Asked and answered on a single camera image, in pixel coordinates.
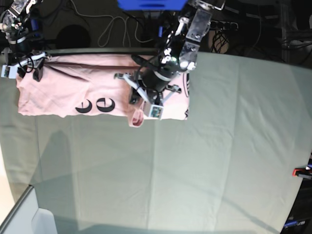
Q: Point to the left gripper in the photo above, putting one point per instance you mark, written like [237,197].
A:
[153,98]

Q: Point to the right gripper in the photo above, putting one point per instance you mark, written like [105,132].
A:
[22,63]

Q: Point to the pink t-shirt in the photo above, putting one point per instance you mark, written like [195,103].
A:
[74,85]

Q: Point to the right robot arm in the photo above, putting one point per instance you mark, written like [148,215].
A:
[16,23]

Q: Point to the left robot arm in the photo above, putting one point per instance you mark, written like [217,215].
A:
[177,49]

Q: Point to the red black clamp centre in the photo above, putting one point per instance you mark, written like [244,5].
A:
[160,31]

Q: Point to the red black clamp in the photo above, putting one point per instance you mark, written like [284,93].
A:
[160,31]
[305,173]

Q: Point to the black power strip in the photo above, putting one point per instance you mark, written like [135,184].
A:
[224,25]

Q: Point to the grey-green table cloth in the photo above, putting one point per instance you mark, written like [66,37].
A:
[227,169]

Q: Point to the white plastic bin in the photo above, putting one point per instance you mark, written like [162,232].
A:
[43,222]

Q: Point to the red black clamp right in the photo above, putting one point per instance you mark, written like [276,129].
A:
[305,173]

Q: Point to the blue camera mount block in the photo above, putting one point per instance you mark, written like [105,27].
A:
[153,5]

